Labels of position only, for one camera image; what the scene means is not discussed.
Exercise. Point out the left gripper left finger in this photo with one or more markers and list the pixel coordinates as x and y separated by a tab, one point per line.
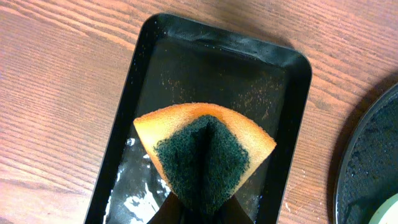
170	211

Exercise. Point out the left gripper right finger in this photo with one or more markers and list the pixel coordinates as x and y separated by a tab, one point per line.
232	213

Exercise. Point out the yellow green sponge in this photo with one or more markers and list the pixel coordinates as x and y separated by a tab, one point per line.
204	152

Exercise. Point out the light blue plate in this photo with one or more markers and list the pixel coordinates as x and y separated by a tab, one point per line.
387	213

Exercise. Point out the black round tray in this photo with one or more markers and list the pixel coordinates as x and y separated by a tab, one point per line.
367	174

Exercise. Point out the black rectangular tray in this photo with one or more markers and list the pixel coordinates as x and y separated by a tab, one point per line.
179	60

